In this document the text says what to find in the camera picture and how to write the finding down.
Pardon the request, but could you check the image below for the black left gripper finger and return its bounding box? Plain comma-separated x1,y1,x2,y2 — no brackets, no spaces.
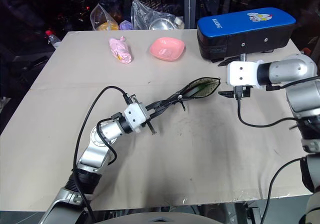
144,93,182,112
149,99,181,120

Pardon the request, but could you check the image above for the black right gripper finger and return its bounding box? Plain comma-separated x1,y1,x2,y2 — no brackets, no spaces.
217,90,236,98
217,53,248,68

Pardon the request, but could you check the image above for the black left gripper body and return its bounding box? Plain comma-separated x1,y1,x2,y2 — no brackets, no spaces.
129,92,158,137

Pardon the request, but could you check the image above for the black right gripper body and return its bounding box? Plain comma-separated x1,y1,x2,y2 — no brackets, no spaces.
233,85,252,101

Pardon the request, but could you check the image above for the green translucent highlighter pen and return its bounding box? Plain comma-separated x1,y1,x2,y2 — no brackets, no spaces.
191,83,207,97

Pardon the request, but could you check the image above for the blue and black zippered box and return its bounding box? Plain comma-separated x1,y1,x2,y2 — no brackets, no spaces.
196,6,297,61

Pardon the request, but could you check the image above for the pink plastic bowl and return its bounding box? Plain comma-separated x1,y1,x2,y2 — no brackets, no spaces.
149,36,186,62

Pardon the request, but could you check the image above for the vertical metal pole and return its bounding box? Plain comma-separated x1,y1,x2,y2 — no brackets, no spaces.
184,0,199,30

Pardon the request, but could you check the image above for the pink crumpled cloth bundle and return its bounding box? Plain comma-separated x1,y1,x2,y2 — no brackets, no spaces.
107,35,134,65

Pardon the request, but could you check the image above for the round metal bowl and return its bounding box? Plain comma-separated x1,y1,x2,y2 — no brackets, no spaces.
148,17,176,31

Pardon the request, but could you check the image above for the small purple object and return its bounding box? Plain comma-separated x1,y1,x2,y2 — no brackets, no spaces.
119,20,134,31

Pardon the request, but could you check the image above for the clear crumpled plastic bag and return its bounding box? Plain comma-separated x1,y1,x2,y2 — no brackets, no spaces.
130,0,185,31

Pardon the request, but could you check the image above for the plastic bag with yellow contents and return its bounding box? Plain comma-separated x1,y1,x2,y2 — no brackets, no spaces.
90,3,124,32

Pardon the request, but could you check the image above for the clear bottle with red cap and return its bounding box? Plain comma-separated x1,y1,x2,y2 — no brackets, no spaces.
44,29,62,50

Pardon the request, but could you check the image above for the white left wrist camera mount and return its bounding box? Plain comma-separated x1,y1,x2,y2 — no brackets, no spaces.
123,102,148,134

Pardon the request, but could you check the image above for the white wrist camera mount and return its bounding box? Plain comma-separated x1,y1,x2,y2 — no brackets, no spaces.
123,102,148,134
226,60,265,89

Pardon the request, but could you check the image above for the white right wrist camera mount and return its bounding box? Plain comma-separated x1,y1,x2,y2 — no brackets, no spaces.
226,60,265,89

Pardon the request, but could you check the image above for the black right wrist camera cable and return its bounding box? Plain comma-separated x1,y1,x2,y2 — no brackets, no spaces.
235,85,299,129

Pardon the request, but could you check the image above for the black right forearm cable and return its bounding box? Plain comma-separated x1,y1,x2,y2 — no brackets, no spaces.
265,75,320,92

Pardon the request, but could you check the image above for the short black left arm cable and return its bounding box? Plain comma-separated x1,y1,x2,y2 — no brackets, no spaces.
96,112,118,165

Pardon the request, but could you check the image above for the long black left arm cable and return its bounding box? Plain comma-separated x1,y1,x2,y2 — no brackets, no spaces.
72,85,130,224

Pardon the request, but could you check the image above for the black right upper arm cable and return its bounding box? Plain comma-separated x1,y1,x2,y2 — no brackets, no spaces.
259,157,305,224

